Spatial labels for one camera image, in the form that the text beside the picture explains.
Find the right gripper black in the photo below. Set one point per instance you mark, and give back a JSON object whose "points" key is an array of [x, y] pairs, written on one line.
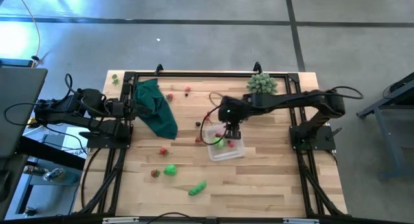
{"points": [[233, 127]]}

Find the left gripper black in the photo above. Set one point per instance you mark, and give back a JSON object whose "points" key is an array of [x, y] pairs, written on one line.
{"points": [[122, 109]]}

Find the green cabbage toy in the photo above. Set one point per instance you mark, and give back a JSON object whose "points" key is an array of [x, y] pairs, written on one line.
{"points": [[170, 170], [219, 142]]}

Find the clear plastic tupperware container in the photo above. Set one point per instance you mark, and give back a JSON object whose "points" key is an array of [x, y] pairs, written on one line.
{"points": [[226, 154]]}

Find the green pea pod toy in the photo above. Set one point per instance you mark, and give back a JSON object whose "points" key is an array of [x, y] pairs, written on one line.
{"points": [[197, 187]]}

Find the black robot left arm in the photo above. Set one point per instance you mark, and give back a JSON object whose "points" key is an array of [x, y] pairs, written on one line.
{"points": [[71, 110]]}

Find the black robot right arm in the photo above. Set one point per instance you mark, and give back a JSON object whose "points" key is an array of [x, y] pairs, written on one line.
{"points": [[291, 99]]}

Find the dark green cloth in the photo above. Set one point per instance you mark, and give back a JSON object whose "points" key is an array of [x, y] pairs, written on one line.
{"points": [[155, 114]]}

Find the small green leaf sprig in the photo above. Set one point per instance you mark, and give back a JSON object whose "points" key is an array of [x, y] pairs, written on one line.
{"points": [[114, 77]]}

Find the green succulent plant in pot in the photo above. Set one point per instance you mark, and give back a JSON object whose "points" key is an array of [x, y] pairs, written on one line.
{"points": [[262, 83]]}

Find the white printed label sheet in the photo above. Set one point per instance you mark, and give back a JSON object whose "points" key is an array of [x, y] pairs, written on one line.
{"points": [[72, 138]]}

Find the black desk support bar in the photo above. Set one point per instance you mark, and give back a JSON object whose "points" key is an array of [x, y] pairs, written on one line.
{"points": [[51, 154]]}

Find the grey desk top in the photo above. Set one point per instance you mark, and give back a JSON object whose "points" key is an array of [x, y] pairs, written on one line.
{"points": [[19, 104]]}

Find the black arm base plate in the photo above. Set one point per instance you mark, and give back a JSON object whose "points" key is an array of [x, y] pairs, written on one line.
{"points": [[323, 143], [106, 143]]}

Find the black aluminium table frame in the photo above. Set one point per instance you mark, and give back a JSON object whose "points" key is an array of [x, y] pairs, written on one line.
{"points": [[210, 74]]}

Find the white frame bracket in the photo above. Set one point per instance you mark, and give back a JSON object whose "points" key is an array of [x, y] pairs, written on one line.
{"points": [[120, 220], [300, 221]]}

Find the blue grey table frame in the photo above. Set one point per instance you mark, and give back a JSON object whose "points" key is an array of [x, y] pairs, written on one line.
{"points": [[385, 136]]}

